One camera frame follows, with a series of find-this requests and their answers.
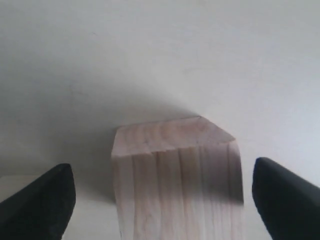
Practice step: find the medium-large wooden cube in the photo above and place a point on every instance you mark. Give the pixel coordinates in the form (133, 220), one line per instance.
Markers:
(178, 180)

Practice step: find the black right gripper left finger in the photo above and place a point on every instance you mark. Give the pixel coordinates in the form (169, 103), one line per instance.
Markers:
(41, 210)

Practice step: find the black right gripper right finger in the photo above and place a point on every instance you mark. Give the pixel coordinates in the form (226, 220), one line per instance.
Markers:
(288, 205)

